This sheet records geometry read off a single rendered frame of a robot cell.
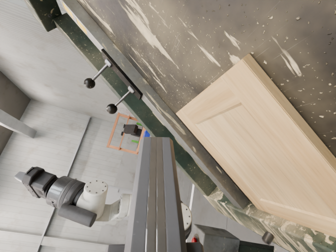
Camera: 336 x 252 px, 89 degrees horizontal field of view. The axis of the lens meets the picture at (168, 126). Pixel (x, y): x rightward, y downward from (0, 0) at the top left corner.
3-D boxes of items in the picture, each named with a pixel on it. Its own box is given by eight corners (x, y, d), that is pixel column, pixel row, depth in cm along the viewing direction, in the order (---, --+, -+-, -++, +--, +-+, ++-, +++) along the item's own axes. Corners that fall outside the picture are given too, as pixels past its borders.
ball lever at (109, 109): (139, 91, 61) (114, 115, 64) (132, 83, 61) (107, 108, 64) (136, 91, 58) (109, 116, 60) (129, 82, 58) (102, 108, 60)
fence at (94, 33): (240, 197, 66) (234, 206, 64) (73, 4, 62) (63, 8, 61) (249, 201, 61) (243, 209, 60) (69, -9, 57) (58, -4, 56)
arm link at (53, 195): (52, 178, 61) (83, 189, 60) (29, 204, 54) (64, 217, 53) (41, 157, 53) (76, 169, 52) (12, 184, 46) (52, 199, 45)
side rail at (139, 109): (215, 179, 91) (202, 194, 88) (76, 18, 87) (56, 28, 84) (222, 180, 86) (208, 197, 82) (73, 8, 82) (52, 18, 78)
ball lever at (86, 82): (117, 65, 61) (92, 91, 64) (110, 57, 61) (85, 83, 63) (112, 63, 57) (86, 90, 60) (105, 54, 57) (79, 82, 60)
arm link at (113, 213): (86, 186, 53) (130, 189, 56) (83, 208, 56) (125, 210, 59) (80, 202, 47) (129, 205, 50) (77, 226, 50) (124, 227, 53)
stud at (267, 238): (269, 235, 54) (264, 243, 53) (264, 229, 54) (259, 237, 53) (276, 238, 52) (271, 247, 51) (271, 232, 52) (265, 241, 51)
